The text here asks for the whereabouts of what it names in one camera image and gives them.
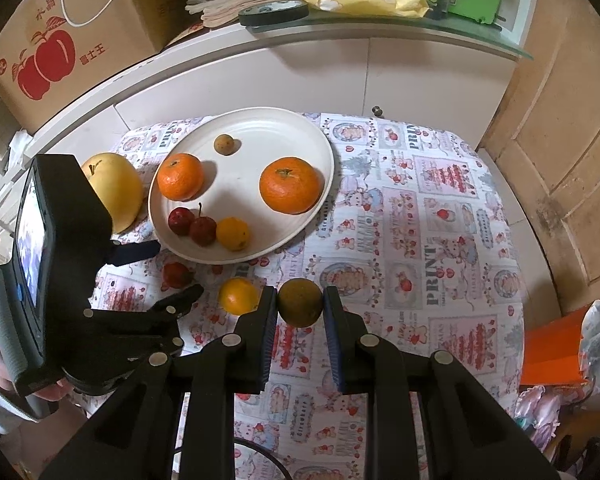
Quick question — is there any medium orange tangerine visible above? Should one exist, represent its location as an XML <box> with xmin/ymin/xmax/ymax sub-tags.
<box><xmin>157</xmin><ymin>153</ymin><xmax>204</xmax><ymax>201</ymax></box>

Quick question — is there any small yellow-orange citrus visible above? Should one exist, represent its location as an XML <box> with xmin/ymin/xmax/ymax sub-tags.
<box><xmin>216</xmin><ymin>217</ymin><xmax>251</xmax><ymax>252</ymax></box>
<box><xmin>218</xmin><ymin>277</ymin><xmax>260</xmax><ymax>316</ymax></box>

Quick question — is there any stemmed small red fruit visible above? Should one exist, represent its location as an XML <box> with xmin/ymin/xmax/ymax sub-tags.
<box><xmin>189</xmin><ymin>203</ymin><xmax>217</xmax><ymax>247</ymax></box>

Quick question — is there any person's left forearm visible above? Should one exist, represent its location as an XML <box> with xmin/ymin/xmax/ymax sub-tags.
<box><xmin>0</xmin><ymin>342</ymin><xmax>61</xmax><ymax>436</ymax></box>

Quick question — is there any wooden door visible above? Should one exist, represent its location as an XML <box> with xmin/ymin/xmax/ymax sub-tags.
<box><xmin>475</xmin><ymin>0</ymin><xmax>600</xmax><ymax>316</ymax></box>

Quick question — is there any pink ruffled cloth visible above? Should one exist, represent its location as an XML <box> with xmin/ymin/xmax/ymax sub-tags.
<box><xmin>515</xmin><ymin>385</ymin><xmax>591</xmax><ymax>441</ymax></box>

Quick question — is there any printed patchwork tablecloth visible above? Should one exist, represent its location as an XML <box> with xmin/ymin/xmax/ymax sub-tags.
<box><xmin>87</xmin><ymin>112</ymin><xmax>526</xmax><ymax>480</ymax></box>

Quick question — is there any large yellow pear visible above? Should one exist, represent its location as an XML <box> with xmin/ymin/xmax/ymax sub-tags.
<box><xmin>81</xmin><ymin>152</ymin><xmax>145</xmax><ymax>235</ymax></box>

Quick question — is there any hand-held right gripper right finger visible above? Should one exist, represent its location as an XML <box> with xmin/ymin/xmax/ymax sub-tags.
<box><xmin>321</xmin><ymin>286</ymin><xmax>563</xmax><ymax>480</ymax></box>

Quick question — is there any white round plate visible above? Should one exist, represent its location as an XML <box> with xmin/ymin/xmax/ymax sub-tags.
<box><xmin>148</xmin><ymin>106</ymin><xmax>336</xmax><ymax>265</ymax></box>

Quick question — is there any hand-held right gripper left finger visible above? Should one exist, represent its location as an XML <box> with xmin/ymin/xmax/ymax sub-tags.
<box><xmin>40</xmin><ymin>285</ymin><xmax>280</xmax><ymax>480</ymax></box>

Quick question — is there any white cabinet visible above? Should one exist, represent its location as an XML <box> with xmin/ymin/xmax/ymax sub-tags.
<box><xmin>5</xmin><ymin>12</ymin><xmax>533</xmax><ymax>161</ymax></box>

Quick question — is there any black tape roll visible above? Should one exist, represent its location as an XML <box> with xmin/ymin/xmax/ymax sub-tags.
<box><xmin>238</xmin><ymin>0</ymin><xmax>310</xmax><ymax>27</ymax></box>

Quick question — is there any white frame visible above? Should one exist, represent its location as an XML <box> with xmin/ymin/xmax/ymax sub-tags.
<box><xmin>495</xmin><ymin>0</ymin><xmax>541</xmax><ymax>46</ymax></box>

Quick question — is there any cardboard box with apple print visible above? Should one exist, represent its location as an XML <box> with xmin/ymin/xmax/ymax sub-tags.
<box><xmin>0</xmin><ymin>0</ymin><xmax>206</xmax><ymax>131</ymax></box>

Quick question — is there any person's left hand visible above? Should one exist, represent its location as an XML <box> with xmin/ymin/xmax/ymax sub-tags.
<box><xmin>32</xmin><ymin>377</ymin><xmax>71</xmax><ymax>403</ymax></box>

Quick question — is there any brown-green round fruit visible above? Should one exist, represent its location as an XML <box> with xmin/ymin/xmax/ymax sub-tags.
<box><xmin>277</xmin><ymin>278</ymin><xmax>324</xmax><ymax>327</ymax></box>

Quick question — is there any black cable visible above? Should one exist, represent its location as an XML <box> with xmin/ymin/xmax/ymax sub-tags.
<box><xmin>232</xmin><ymin>439</ymin><xmax>293</xmax><ymax>480</ymax></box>

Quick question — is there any large orange tangerine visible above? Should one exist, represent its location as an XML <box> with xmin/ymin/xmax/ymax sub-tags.
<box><xmin>259</xmin><ymin>157</ymin><xmax>325</xmax><ymax>215</ymax></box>

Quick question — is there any white crumpled paper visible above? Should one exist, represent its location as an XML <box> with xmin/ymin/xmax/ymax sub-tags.
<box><xmin>7</xmin><ymin>130</ymin><xmax>33</xmax><ymax>158</ymax></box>

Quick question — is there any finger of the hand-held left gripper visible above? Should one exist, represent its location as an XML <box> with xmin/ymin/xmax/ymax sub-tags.
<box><xmin>107</xmin><ymin>239</ymin><xmax>162</xmax><ymax>267</ymax></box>
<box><xmin>82</xmin><ymin>284</ymin><xmax>204</xmax><ymax>333</ymax></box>

